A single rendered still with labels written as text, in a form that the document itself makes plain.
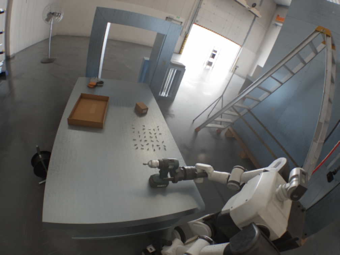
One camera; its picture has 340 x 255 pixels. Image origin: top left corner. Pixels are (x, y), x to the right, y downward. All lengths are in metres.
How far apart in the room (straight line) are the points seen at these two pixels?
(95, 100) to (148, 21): 1.23
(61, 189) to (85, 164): 0.23
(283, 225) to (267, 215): 0.08
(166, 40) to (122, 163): 1.75
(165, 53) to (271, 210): 2.17
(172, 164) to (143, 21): 1.82
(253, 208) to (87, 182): 0.83
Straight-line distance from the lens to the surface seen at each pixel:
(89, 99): 1.61
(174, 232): 1.14
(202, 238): 0.70
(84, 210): 0.88
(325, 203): 2.48
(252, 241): 0.44
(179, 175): 0.92
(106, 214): 0.86
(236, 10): 12.52
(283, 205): 0.62
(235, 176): 0.89
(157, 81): 2.41
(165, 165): 0.80
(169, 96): 3.44
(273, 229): 0.56
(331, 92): 2.09
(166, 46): 2.27
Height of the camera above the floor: 1.47
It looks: 35 degrees down
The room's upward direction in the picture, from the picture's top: 22 degrees clockwise
